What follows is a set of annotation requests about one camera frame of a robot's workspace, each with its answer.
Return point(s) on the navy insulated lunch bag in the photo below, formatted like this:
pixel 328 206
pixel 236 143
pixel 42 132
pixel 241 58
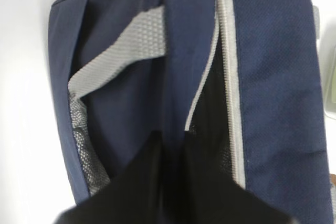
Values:
pixel 242 75

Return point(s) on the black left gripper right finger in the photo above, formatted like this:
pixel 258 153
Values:
pixel 195 190

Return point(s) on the green lid glass container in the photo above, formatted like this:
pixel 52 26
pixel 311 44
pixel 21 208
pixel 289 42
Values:
pixel 328 45

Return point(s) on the brown bread loaf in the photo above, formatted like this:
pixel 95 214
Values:
pixel 333 178

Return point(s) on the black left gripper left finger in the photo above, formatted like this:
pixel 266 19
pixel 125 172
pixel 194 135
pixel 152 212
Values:
pixel 131 197

